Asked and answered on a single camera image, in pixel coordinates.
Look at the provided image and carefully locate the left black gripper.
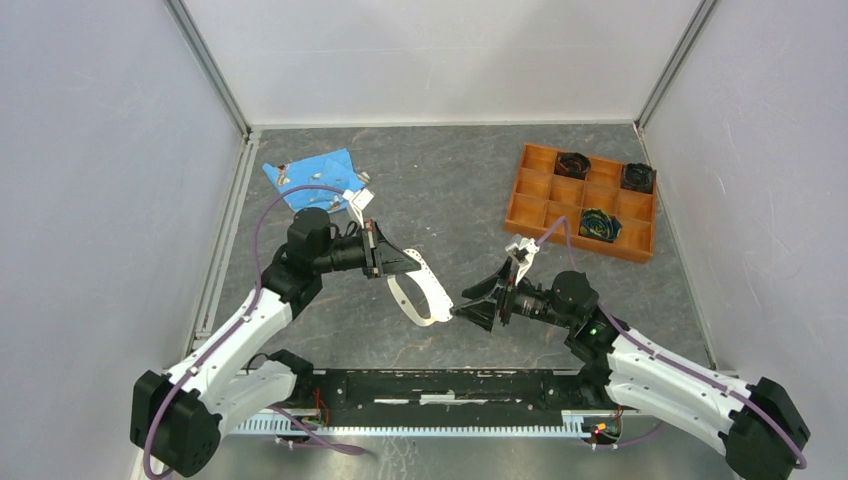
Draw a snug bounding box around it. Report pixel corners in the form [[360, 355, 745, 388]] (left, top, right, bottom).
[[313, 220, 421, 280]]

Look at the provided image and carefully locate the blue yellow rolled item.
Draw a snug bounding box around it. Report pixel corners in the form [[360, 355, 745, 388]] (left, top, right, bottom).
[[578, 208, 622, 244]]

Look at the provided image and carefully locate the purple cable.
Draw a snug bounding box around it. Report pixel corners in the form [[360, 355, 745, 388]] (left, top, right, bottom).
[[535, 216, 809, 471], [142, 184, 352, 480]]

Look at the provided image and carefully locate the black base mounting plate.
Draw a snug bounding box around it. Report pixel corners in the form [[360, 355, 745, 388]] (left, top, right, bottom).
[[278, 369, 617, 428]]

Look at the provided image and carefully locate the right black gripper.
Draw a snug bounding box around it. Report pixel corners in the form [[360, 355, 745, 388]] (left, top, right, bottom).
[[452, 258, 575, 335]]

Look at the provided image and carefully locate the blue patterned cloth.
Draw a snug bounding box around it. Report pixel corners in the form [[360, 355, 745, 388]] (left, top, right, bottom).
[[262, 149, 371, 213]]

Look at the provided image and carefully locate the black rolled item red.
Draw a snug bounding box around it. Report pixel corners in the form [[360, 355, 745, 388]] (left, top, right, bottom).
[[554, 152, 591, 180]]

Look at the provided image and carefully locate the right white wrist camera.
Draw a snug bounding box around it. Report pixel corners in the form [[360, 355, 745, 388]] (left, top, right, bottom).
[[505, 234, 540, 284]]

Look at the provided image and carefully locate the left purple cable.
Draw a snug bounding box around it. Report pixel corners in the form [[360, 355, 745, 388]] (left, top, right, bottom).
[[142, 184, 352, 480]]

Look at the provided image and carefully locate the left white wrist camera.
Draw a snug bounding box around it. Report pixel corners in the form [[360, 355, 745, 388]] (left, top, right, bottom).
[[342, 188, 375, 228]]

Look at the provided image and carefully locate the orange compartment tray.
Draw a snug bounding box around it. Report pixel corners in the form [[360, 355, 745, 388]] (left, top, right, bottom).
[[504, 143, 657, 263]]

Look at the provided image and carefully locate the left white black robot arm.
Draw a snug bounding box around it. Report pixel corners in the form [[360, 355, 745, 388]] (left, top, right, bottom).
[[129, 207, 422, 479]]

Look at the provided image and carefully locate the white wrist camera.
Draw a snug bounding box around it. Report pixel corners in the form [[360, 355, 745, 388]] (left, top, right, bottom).
[[505, 234, 540, 284], [342, 188, 375, 228]]

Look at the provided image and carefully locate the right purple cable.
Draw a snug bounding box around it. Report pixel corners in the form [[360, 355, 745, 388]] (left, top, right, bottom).
[[535, 216, 809, 471]]

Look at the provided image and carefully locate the black rolled item corner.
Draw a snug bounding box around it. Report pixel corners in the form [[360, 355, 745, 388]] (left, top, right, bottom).
[[620, 163, 656, 194]]

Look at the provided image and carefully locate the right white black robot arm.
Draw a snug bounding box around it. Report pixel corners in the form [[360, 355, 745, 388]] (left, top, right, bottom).
[[451, 260, 811, 479]]

